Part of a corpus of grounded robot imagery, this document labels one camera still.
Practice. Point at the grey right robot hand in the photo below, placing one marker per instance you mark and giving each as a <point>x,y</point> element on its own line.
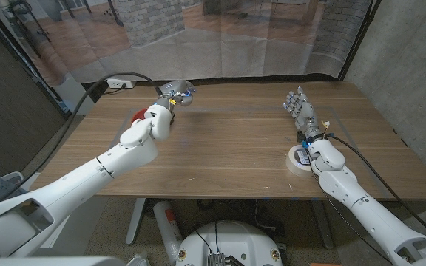
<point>305,116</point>

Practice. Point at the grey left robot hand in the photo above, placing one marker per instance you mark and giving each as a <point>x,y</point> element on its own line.
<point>174,90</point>

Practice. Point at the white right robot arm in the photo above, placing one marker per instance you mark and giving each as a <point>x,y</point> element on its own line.
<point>368,214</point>

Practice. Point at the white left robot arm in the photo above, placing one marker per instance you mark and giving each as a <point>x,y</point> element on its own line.
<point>87,177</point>

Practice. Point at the red bowl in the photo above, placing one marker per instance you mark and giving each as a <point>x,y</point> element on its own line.
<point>139,115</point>

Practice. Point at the beige masking tape roll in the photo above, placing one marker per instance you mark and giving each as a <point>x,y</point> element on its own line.
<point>292,165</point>

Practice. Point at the white power strip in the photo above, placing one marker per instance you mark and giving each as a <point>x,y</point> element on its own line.
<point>118,84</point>

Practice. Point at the printed room scene backdrop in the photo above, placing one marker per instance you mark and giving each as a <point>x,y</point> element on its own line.
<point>213,44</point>

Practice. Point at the black backdrop stand pole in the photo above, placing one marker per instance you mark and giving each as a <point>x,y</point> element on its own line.
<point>357,40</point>
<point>24,59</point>

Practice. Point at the white cabinet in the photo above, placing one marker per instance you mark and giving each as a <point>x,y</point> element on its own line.
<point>69,101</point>

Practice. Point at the grey table leg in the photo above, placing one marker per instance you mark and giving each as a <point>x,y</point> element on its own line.
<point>324,225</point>
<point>135,221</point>

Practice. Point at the white cylinder with orange label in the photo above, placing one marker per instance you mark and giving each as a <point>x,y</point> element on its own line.
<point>168,229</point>

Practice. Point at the white robot torso base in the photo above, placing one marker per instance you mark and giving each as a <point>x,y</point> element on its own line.
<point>231,240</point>

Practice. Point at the dark brown door panel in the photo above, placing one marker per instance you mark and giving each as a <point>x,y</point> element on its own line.
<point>9,111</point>

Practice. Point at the grey electronics module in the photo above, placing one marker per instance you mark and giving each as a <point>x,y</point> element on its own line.
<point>216,259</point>

